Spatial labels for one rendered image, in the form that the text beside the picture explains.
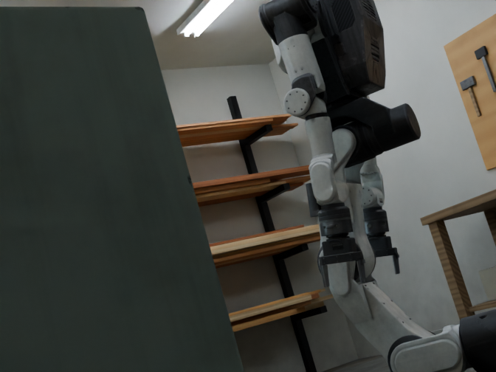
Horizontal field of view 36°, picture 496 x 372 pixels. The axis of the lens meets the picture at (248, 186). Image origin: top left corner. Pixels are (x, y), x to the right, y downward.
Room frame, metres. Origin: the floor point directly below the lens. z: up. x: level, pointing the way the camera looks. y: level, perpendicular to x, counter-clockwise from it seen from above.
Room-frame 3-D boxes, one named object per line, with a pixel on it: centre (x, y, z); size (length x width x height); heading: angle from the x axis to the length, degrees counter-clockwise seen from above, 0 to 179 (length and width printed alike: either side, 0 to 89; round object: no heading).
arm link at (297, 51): (2.11, -0.23, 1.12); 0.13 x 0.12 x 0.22; 158
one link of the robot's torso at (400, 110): (2.27, -0.39, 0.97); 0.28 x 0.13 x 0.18; 65
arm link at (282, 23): (2.09, -0.25, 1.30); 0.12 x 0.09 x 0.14; 65
